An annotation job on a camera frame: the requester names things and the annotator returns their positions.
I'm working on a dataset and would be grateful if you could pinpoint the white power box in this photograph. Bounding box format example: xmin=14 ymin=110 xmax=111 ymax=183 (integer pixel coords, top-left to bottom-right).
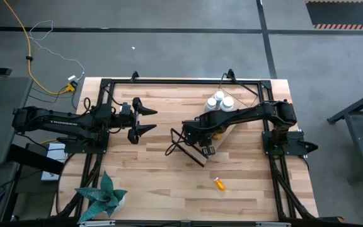
xmin=40 ymin=142 xmax=68 ymax=182

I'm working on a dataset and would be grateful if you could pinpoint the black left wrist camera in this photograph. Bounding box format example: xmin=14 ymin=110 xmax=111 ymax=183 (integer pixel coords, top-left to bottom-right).
xmin=118 ymin=102 xmax=132 ymax=116

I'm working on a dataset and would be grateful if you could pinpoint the black right camera cable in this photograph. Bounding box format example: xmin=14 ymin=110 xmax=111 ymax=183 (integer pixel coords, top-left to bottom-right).
xmin=164 ymin=138 xmax=185 ymax=157

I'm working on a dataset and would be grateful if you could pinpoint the aluminium extrusion bar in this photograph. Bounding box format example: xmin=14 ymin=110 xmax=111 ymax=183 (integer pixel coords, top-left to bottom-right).
xmin=255 ymin=221 xmax=292 ymax=227
xmin=79 ymin=220 xmax=116 ymax=227

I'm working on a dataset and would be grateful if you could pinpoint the white bottle blue label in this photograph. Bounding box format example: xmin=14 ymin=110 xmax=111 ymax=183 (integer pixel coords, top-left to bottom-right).
xmin=205 ymin=97 xmax=217 ymax=111

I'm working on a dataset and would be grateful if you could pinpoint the green snake plant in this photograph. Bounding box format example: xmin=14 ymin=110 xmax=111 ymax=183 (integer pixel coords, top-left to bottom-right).
xmin=75 ymin=171 xmax=128 ymax=224

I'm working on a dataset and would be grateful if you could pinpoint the orange pill vial white cap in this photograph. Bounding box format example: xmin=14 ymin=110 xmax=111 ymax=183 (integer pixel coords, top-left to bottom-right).
xmin=212 ymin=177 xmax=226 ymax=192

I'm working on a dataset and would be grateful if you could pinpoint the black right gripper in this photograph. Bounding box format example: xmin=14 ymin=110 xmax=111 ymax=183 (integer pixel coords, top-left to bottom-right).
xmin=181 ymin=118 xmax=220 ymax=157

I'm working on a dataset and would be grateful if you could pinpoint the wooden shelf black metal frame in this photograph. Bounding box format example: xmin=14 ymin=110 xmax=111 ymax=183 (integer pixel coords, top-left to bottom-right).
xmin=170 ymin=72 xmax=262 ymax=168

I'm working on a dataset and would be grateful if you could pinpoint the hazard-striped black floor mat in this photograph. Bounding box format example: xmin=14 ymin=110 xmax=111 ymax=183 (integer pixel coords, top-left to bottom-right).
xmin=305 ymin=0 xmax=363 ymax=30

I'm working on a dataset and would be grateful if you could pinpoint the black frame desk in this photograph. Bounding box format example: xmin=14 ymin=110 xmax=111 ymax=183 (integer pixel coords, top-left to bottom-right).
xmin=327 ymin=85 xmax=363 ymax=185

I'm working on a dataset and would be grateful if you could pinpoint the yellow power cable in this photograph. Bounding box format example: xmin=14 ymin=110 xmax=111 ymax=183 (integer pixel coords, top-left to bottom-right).
xmin=3 ymin=0 xmax=77 ymax=95

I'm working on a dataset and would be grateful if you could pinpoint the white floor cable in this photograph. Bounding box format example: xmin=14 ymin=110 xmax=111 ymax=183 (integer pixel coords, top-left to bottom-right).
xmin=28 ymin=20 xmax=85 ymax=81

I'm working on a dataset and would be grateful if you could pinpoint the black aluminium table frame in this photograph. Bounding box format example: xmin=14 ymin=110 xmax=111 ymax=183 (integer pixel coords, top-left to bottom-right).
xmin=55 ymin=69 xmax=320 ymax=221

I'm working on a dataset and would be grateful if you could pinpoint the white plant pot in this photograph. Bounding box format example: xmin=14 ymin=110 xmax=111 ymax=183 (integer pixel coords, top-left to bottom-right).
xmin=113 ymin=194 xmax=127 ymax=212

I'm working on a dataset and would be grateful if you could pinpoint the large white bottle red label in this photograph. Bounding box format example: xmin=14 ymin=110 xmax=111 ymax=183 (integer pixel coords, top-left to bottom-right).
xmin=221 ymin=96 xmax=235 ymax=113

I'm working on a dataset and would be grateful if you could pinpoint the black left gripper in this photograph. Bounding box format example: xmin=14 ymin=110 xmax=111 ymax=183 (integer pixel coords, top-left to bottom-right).
xmin=104 ymin=96 xmax=159 ymax=145

